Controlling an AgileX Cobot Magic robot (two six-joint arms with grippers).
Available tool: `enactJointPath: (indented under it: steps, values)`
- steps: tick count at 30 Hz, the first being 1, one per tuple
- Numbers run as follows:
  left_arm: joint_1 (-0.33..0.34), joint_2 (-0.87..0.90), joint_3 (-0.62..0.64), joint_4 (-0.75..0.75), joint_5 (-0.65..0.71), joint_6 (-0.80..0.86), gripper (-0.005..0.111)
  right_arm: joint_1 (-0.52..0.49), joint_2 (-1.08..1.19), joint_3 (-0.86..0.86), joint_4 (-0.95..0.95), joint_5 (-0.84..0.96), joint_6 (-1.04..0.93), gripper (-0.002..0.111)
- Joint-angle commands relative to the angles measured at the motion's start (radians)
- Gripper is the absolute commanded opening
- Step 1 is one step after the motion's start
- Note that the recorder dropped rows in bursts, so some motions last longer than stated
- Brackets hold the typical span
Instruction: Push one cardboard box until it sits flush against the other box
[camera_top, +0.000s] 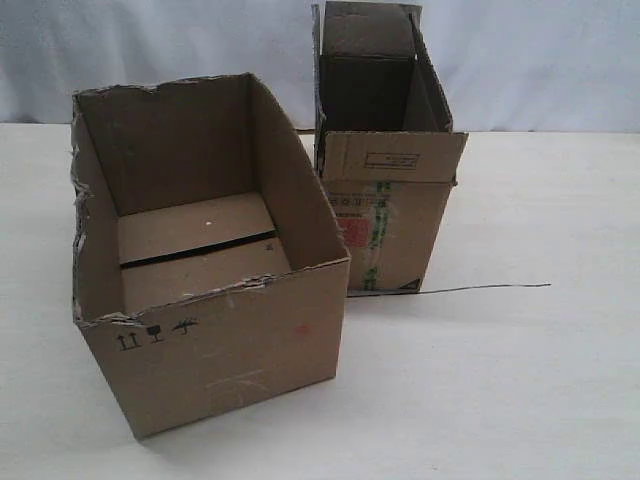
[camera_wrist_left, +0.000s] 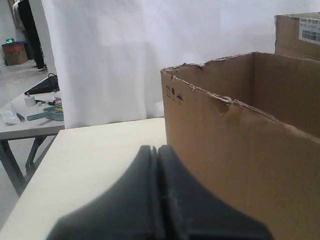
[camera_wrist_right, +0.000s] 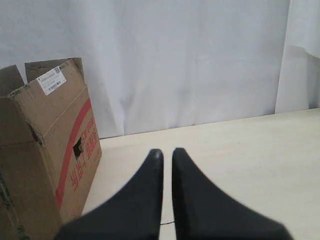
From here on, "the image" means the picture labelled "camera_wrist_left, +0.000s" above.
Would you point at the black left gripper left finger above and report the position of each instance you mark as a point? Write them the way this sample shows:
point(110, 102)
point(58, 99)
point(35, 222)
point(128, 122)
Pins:
point(128, 210)

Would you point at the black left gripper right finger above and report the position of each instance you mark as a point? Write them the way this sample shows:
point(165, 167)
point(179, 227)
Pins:
point(192, 212)

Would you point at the torn cardboard box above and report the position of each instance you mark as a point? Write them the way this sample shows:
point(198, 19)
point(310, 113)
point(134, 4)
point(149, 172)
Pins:
point(248, 127)

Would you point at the distant cardboard box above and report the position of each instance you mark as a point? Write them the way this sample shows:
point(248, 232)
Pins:
point(14, 53)

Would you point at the cardboard box with red print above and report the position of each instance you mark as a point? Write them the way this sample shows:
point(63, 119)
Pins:
point(298, 35)

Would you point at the teal plastic dustpan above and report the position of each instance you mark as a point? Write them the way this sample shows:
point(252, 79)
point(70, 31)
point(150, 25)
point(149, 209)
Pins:
point(54, 113)

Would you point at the grey side table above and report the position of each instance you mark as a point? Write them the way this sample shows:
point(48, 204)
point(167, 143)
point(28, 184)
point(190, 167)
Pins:
point(38, 130)

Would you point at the black mesh basket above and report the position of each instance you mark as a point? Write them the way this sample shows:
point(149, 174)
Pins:
point(48, 85)

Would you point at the white crumpled paper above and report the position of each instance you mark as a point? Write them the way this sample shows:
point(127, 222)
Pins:
point(10, 117)

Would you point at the person in black clothes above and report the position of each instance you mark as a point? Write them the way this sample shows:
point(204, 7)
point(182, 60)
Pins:
point(23, 17)

